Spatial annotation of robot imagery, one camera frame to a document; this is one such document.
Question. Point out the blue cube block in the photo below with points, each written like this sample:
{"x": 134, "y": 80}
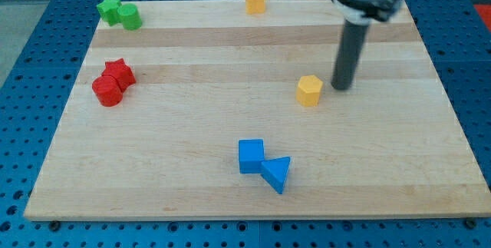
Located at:
{"x": 250, "y": 155}

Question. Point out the wooden board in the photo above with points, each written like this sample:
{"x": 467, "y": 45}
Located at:
{"x": 208, "y": 75}

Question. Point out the yellow hexagon block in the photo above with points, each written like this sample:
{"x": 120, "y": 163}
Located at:
{"x": 308, "y": 91}

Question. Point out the blue triangle block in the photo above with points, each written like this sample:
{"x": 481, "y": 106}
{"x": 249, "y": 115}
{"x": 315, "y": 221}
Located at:
{"x": 275, "y": 172}

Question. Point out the yellow heart block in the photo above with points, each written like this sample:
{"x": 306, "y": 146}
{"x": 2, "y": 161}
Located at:
{"x": 254, "y": 6}

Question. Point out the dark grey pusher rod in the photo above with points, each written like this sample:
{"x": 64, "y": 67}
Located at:
{"x": 349, "y": 51}

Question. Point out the red star block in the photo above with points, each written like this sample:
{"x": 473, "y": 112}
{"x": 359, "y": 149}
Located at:
{"x": 121, "y": 72}

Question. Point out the red cylinder block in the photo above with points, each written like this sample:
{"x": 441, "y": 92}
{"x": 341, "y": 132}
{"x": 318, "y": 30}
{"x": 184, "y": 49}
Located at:
{"x": 107, "y": 91}

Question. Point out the green cylinder block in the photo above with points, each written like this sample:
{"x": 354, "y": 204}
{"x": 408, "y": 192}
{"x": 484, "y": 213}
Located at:
{"x": 129, "y": 17}

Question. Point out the green star block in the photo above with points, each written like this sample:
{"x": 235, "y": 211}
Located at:
{"x": 108, "y": 11}

